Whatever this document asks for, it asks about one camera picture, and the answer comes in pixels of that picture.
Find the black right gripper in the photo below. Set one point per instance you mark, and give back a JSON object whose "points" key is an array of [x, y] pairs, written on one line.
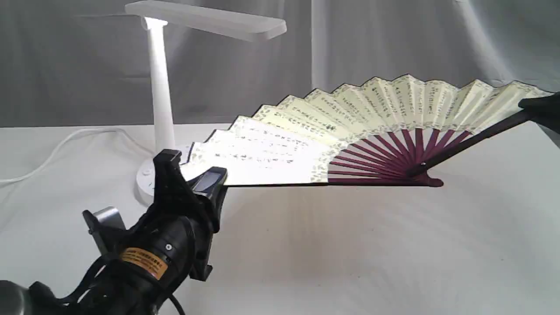
{"points": [[170, 243]]}

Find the white desk lamp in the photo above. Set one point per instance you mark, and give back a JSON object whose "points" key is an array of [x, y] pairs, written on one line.
{"points": [[156, 14]]}

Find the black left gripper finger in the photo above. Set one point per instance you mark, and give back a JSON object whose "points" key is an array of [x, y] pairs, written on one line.
{"points": [[544, 110]]}

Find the folding paper fan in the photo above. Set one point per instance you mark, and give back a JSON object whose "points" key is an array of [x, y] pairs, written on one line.
{"points": [[378, 133]]}

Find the grey backdrop curtain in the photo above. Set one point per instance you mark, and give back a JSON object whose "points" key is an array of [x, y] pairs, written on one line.
{"points": [[86, 63]]}

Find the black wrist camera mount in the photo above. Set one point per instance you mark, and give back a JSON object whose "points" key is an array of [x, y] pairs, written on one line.
{"points": [[106, 226]]}

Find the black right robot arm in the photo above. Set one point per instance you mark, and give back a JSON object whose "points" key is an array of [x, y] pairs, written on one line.
{"points": [[38, 299]]}

